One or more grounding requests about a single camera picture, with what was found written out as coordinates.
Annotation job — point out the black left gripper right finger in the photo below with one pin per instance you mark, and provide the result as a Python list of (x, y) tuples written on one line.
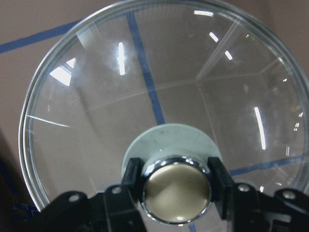
[(247, 210)]

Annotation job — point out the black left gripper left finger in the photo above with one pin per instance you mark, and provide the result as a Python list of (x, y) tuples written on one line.
[(113, 210)]

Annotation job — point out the glass pot lid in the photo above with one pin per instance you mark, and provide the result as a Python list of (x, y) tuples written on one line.
[(137, 64)]

